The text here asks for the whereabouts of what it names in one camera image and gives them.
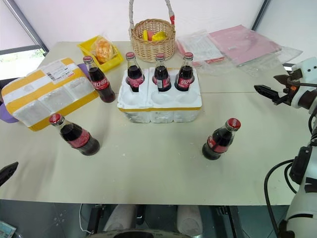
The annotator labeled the wicker basket with handle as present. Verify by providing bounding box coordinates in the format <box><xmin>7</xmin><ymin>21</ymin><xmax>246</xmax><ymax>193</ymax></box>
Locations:
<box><xmin>128</xmin><ymin>0</ymin><xmax>176</xmax><ymax>63</ymax></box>

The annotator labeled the glass cola bottle red cap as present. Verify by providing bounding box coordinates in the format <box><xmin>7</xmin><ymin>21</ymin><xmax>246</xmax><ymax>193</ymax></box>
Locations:
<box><xmin>174</xmin><ymin>52</ymin><xmax>195</xmax><ymax>92</ymax></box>
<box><xmin>82</xmin><ymin>56</ymin><xmax>116</xmax><ymax>104</ymax></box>
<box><xmin>202</xmin><ymin>118</ymin><xmax>242</xmax><ymax>161</ymax></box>
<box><xmin>48</xmin><ymin>113</ymin><xmax>101</xmax><ymax>157</ymax></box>
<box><xmin>152</xmin><ymin>53</ymin><xmax>172</xmax><ymax>93</ymax></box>
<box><xmin>125</xmin><ymin>52</ymin><xmax>146</xmax><ymax>93</ymax></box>

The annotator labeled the white foam bottle holder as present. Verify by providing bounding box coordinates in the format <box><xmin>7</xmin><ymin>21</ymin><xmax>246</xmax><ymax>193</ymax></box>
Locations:
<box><xmin>117</xmin><ymin>66</ymin><xmax>203</xmax><ymax>124</ymax></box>

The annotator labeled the yellow and white foam package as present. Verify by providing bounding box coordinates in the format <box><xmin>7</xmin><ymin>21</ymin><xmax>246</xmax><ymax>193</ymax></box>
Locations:
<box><xmin>1</xmin><ymin>57</ymin><xmax>100</xmax><ymax>132</ymax></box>

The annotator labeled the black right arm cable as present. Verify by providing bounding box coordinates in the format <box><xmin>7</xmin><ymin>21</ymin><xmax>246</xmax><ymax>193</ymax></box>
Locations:
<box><xmin>263</xmin><ymin>158</ymin><xmax>298</xmax><ymax>238</ymax></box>

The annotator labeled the black table leg frame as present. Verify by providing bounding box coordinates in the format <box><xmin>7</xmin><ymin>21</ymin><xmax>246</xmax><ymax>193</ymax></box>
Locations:
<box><xmin>215</xmin><ymin>205</ymin><xmax>246</xmax><ymax>238</ymax></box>

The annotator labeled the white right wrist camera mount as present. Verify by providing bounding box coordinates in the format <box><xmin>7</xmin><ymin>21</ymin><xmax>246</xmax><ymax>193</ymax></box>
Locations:
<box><xmin>290</xmin><ymin>57</ymin><xmax>317</xmax><ymax>86</ymax></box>

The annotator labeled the thin white cable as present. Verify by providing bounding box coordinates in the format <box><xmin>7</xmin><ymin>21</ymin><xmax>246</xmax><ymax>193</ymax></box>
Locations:
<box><xmin>78</xmin><ymin>203</ymin><xmax>93</xmax><ymax>234</ymax></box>

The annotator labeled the pink plastic bag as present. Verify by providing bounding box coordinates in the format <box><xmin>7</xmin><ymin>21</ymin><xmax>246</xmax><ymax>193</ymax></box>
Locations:
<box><xmin>207</xmin><ymin>24</ymin><xmax>282</xmax><ymax>67</ymax></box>

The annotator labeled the bagged orange fruit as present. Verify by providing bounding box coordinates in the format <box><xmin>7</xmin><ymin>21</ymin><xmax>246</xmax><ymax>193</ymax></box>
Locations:
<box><xmin>91</xmin><ymin>37</ymin><xmax>118</xmax><ymax>64</ymax></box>

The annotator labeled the yellow packet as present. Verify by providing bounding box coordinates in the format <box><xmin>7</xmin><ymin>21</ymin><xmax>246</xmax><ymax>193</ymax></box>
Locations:
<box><xmin>142</xmin><ymin>29</ymin><xmax>167</xmax><ymax>42</ymax></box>

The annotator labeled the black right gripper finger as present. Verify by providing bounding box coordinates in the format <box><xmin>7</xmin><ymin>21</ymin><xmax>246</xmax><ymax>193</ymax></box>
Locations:
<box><xmin>273</xmin><ymin>74</ymin><xmax>289</xmax><ymax>86</ymax></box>
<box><xmin>254</xmin><ymin>84</ymin><xmax>282</xmax><ymax>103</ymax></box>

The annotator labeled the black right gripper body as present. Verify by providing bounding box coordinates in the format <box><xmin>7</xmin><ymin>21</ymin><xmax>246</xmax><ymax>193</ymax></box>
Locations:
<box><xmin>272</xmin><ymin>69</ymin><xmax>304</xmax><ymax>107</ymax></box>

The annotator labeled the yellow plastic bin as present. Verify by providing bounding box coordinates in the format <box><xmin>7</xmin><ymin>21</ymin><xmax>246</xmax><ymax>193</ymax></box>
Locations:
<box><xmin>77</xmin><ymin>35</ymin><xmax>124</xmax><ymax>73</ymax></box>

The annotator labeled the clear plastic bag with paper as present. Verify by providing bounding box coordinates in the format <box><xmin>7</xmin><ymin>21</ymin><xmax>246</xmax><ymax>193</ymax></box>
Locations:
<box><xmin>176</xmin><ymin>29</ymin><xmax>235</xmax><ymax>76</ymax></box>

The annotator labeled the dark window frame bar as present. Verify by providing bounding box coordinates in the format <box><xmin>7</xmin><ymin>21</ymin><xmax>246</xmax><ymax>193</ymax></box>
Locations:
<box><xmin>249</xmin><ymin>0</ymin><xmax>271</xmax><ymax>31</ymax></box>
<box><xmin>0</xmin><ymin>0</ymin><xmax>49</xmax><ymax>56</ymax></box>

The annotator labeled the white rounded robot leg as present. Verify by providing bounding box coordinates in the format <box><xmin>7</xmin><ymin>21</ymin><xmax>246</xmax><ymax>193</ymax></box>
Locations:
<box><xmin>102</xmin><ymin>204</ymin><xmax>137</xmax><ymax>233</ymax></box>
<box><xmin>176</xmin><ymin>205</ymin><xmax>204</xmax><ymax>236</ymax></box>

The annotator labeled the dark rounded robot torso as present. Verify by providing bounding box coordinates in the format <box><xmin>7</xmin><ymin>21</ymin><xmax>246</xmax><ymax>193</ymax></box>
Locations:
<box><xmin>93</xmin><ymin>229</ymin><xmax>199</xmax><ymax>238</ymax></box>

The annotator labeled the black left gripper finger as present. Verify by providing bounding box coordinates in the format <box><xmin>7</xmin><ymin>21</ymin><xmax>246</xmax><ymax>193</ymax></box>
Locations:
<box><xmin>0</xmin><ymin>161</ymin><xmax>19</xmax><ymax>187</ymax></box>

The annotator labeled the clear teal plastic container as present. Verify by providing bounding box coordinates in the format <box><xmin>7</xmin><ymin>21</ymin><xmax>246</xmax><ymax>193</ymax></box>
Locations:
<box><xmin>0</xmin><ymin>220</ymin><xmax>17</xmax><ymax>238</ymax></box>

